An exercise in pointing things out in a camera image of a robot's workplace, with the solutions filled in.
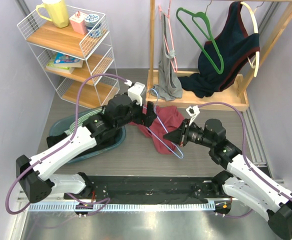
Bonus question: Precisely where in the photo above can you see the grey tank top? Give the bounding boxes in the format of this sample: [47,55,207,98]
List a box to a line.
[150,12,183,101]

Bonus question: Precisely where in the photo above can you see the yellow mug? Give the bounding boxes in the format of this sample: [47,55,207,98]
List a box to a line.
[35,0,70,28]

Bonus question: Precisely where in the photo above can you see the blue cover book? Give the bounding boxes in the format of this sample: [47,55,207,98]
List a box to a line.
[54,52,83,68]

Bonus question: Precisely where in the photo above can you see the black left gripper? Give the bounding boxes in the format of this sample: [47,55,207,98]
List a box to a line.
[114,96,157,130]

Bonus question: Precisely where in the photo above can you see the wooden clothes rack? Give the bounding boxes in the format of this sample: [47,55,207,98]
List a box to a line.
[147,0,292,112]

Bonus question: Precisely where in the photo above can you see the navy tank top red trim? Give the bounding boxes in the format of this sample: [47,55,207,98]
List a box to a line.
[178,1,260,98]

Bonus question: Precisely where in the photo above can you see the green cover book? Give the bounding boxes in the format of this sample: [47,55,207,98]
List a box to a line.
[45,58,75,74]

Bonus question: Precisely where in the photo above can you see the green striped shirt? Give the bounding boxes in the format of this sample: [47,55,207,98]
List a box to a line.
[64,107,104,136]

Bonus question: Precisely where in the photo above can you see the white wire wooden shelf rack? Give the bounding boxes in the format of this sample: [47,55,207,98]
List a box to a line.
[17,5,120,109]

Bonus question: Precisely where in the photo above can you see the blue white patterned cup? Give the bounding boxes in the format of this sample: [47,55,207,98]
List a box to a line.
[84,13,102,38]

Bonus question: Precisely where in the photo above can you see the green hanger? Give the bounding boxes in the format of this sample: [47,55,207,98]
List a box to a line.
[175,1,225,75]

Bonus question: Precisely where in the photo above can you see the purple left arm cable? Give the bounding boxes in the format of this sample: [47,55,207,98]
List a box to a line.
[5,73,133,217]

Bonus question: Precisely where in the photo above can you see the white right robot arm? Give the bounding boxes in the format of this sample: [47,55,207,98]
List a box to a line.
[163,118,292,240]

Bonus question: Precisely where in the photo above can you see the pink hanger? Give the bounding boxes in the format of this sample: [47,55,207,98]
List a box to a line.
[157,0,180,73]

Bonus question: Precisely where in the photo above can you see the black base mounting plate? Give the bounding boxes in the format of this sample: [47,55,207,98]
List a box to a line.
[74,175,230,205]

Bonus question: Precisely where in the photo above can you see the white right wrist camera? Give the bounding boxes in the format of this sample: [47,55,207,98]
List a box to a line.
[186,105,200,125]

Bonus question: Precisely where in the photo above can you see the teal plastic laundry basin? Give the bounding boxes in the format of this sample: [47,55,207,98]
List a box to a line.
[48,106,127,165]

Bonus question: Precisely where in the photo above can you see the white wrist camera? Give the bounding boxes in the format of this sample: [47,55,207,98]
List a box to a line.
[124,79,147,106]
[186,105,200,125]

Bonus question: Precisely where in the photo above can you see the cream white hanger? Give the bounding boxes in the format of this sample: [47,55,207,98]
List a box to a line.
[240,1,260,78]

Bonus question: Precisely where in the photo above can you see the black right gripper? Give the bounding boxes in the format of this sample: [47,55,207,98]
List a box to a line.
[163,118,215,149]

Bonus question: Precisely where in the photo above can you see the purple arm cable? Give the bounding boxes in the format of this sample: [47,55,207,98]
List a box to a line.
[198,101,292,218]
[5,73,133,217]

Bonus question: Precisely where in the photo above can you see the light blue hanger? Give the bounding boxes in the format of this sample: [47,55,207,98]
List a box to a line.
[148,87,184,160]

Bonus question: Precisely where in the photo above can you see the slotted aluminium cable rail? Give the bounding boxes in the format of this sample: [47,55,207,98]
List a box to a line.
[28,201,216,212]

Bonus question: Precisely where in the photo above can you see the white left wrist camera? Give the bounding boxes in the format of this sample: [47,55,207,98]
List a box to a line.
[124,79,147,106]

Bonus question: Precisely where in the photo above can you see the pink small box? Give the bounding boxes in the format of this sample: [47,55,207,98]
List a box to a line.
[69,10,87,35]

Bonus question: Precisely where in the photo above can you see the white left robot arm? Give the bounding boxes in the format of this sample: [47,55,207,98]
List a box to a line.
[16,94,157,204]

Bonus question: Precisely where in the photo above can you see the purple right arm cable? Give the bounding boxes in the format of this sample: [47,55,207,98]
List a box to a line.
[198,101,292,218]

